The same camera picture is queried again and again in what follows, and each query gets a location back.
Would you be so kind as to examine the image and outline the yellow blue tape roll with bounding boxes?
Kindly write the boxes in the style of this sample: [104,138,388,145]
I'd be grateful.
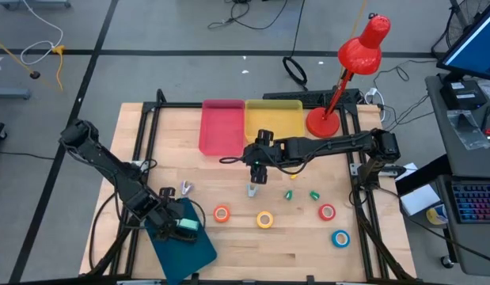
[425,203,450,226]

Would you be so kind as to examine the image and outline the black computer monitor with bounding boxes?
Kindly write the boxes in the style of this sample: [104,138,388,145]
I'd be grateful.
[436,0,490,82]

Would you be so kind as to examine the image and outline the yellow floor cable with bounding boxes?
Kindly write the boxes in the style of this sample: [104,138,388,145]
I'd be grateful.
[50,45,66,94]

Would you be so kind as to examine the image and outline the grey metal floor base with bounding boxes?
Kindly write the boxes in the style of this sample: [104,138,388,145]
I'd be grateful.
[0,87,31,101]
[0,0,71,10]

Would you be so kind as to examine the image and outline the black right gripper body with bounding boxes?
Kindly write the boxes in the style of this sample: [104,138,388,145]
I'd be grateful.
[244,140,287,167]

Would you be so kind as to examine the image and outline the red tape roll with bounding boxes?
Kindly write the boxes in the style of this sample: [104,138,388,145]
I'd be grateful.
[317,203,336,222]

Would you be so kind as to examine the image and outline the thin yellow floor cord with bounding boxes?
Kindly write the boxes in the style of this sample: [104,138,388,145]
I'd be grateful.
[0,36,36,75]

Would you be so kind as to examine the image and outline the black floor fan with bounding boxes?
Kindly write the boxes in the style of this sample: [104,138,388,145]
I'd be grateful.
[431,0,490,60]

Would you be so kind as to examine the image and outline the black metal table frame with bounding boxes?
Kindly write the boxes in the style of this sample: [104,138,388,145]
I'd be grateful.
[85,89,418,285]

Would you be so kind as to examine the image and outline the teal plastic bin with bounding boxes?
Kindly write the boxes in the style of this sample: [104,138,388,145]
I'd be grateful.
[143,197,218,285]

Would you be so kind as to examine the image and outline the red desk lamp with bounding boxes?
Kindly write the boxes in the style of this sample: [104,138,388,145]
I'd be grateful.
[306,13,392,139]

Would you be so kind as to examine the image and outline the white power plug cable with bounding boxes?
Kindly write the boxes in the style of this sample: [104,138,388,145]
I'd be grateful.
[365,87,387,123]

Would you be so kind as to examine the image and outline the mint green stapler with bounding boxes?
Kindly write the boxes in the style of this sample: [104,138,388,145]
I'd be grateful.
[177,218,200,232]

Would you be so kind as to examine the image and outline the clear plastic bag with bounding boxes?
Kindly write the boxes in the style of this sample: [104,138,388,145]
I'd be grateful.
[446,109,481,150]

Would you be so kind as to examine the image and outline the black computer keyboard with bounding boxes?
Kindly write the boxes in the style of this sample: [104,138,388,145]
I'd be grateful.
[262,88,364,108]

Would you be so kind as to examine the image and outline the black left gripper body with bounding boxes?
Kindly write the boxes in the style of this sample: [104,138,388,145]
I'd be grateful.
[147,197,186,233]

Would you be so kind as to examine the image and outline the coiled black floor cable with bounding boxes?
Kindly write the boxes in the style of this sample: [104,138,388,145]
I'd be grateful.
[282,0,309,92]

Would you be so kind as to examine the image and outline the white cardboard box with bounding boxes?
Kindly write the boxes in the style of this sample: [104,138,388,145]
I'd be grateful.
[400,184,442,217]

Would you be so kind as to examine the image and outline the black floor cable bundle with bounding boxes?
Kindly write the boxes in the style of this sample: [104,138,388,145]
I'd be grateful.
[207,0,289,31]

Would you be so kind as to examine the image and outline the backlit rainbow keyboard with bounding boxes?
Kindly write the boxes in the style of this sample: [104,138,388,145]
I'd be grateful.
[451,182,490,225]

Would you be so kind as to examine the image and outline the orange tape roll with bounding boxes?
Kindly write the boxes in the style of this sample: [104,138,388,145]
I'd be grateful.
[212,204,231,223]

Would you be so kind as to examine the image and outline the pink translucent plastic bin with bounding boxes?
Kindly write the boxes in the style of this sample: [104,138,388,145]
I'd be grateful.
[198,98,246,157]

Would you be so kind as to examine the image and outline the yellow translucent plastic bin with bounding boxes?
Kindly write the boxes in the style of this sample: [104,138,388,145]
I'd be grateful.
[244,99,306,144]

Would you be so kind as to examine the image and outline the grey side desk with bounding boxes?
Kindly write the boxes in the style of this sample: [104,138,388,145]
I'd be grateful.
[424,73,490,277]

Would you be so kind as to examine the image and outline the black mini computer box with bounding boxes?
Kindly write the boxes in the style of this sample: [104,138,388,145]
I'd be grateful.
[439,80,487,111]

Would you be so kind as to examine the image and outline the white floor cable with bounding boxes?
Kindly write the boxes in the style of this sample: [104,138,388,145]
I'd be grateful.
[19,0,64,67]

